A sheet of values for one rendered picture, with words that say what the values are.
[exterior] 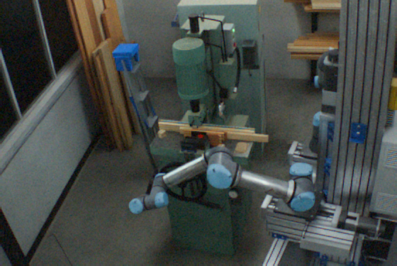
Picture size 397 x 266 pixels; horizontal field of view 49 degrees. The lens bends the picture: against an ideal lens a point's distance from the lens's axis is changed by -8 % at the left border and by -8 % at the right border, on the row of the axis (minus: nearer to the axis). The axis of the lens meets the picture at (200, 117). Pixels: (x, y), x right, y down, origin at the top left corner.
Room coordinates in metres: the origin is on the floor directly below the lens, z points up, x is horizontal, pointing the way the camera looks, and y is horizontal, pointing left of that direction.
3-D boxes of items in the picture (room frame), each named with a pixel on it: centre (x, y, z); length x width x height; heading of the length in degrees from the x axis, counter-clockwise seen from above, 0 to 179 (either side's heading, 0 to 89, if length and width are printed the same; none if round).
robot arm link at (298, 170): (1.73, -0.47, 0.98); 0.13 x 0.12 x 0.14; 170
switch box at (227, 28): (2.58, -0.22, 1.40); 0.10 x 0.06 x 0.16; 160
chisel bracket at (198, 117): (2.35, 0.02, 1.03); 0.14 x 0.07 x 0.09; 160
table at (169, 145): (2.21, 0.03, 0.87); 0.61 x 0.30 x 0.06; 70
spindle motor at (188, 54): (2.33, 0.03, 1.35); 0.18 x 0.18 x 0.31
